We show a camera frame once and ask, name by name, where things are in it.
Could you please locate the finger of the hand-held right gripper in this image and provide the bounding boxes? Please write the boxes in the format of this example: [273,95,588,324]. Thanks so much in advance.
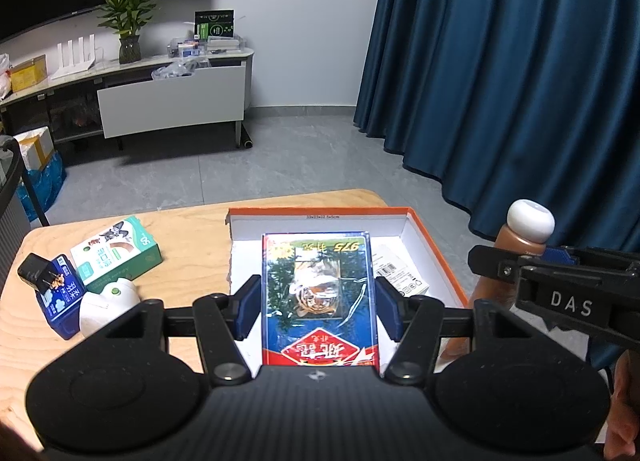
[542,246,581,268]
[467,244,522,288]

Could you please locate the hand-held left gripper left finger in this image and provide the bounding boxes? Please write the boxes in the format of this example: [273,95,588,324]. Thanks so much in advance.
[95,275,263,387]

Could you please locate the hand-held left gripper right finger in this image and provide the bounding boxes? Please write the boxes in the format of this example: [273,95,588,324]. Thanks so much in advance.
[376,277,533,387]

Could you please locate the brown bottle white cap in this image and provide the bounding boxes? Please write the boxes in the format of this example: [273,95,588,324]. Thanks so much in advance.
[440,198,556,359]

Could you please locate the white power adapter box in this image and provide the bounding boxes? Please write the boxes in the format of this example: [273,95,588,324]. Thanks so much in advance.
[372,242,431,298]

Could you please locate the blue red playing card box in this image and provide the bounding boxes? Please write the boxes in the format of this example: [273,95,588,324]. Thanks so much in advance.
[261,232,380,368]

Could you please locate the orange white cardboard box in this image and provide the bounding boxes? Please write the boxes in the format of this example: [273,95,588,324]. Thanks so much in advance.
[227,206,471,312]

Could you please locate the white green bandage box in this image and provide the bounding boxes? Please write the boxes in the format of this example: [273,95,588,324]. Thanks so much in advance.
[70,215,163,292]

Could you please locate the blue cartoon box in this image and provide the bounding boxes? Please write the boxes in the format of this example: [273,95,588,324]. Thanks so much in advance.
[36,253,86,341]

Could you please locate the person's right hand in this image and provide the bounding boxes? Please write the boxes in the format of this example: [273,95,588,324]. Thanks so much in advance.
[602,348,640,461]

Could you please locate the white plug-in repellent heater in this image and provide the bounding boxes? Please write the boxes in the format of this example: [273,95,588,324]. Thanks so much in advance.
[79,278,141,339]

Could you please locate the blue curtain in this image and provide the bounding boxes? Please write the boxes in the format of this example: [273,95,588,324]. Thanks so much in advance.
[352,0,640,372]

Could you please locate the black power adapter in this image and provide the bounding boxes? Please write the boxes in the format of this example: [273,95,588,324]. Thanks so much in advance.
[17,252,57,294]

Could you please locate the white tv cabinet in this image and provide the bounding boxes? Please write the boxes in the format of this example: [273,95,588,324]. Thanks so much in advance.
[0,46,256,152]

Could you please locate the blue plastic bag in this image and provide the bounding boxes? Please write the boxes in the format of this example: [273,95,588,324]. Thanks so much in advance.
[15,154,68,222]

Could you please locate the clear plastic bag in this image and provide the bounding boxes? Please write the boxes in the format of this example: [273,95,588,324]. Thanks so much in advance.
[150,58,211,82]

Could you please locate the round black coffee table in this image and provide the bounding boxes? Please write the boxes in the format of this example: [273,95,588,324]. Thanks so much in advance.
[0,136,51,287]

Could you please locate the clear plastic boxes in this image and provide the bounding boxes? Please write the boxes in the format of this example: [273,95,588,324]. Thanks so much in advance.
[167,36,206,59]

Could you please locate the white yellow carton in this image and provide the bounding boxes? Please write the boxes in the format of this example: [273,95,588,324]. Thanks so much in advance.
[12,126,56,172]

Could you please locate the black green box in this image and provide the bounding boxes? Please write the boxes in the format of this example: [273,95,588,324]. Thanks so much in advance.
[194,10,236,40]

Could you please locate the white router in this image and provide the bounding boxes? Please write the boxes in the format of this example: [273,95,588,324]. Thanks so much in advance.
[50,38,98,79]

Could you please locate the yellow cardboard box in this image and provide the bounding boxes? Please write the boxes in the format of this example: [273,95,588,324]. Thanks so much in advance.
[9,54,48,93]

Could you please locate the bamboo plant in glass vase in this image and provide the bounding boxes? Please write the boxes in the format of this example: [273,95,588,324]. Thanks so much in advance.
[97,0,171,64]

